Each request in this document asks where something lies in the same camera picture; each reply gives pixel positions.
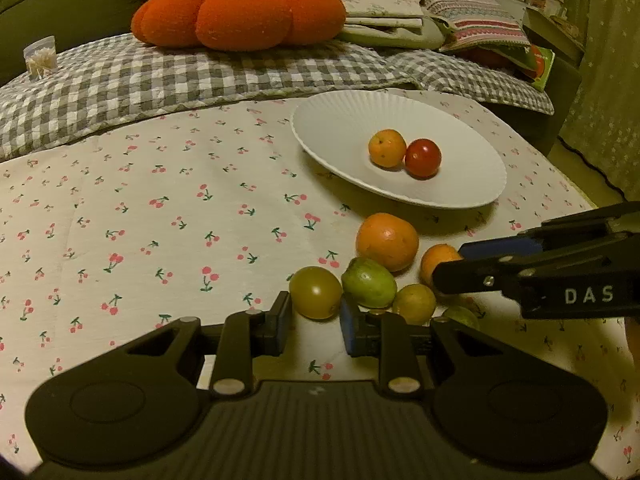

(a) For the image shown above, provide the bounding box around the green book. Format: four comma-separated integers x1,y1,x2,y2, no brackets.
520,42,556,93

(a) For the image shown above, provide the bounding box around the green guava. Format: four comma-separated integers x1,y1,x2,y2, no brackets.
341,256,398,310

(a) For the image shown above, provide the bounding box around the yellow-green round fruit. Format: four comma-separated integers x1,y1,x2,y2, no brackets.
392,284,437,326

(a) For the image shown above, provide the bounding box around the striped patterned blanket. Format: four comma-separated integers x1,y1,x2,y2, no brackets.
420,0,531,53

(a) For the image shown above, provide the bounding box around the floral curtain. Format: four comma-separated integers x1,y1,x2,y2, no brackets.
557,0,640,201

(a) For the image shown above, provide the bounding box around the white bookshelf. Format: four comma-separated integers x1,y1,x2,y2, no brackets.
477,0,586,61

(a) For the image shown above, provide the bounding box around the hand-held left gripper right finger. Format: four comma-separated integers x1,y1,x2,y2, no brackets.
339,298,507,398

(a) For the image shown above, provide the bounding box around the dark green round fruit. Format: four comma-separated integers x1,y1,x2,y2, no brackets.
441,305,481,331

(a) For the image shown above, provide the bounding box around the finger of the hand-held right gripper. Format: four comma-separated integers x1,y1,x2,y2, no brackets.
432,257,539,302
457,202,640,260

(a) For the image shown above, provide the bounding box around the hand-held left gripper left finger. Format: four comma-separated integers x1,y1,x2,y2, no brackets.
119,290,294,398

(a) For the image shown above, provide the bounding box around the green tomato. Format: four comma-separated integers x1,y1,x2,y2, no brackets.
288,266,344,321

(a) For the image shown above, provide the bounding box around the green sofa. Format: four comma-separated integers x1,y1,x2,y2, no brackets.
0,0,583,156

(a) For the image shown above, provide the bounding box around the orange pumpkin cushion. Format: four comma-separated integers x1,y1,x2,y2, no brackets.
131,0,347,52

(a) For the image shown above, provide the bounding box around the cherry print tablecloth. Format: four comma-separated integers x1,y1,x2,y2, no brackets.
0,87,640,471

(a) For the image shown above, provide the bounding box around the small orange tangerine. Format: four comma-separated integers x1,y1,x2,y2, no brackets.
419,243,465,288
368,129,407,168

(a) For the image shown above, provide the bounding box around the grey checked blanket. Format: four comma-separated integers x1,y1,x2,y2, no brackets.
0,35,556,161

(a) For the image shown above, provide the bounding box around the red tomato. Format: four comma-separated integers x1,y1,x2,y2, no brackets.
404,138,443,179

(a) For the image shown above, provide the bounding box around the large orange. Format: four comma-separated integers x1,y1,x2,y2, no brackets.
355,213,420,273

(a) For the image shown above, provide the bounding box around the folded grey-green cloth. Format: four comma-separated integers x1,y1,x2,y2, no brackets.
340,15,453,51

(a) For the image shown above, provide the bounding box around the white ribbed plate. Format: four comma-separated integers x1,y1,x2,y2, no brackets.
291,91,508,210

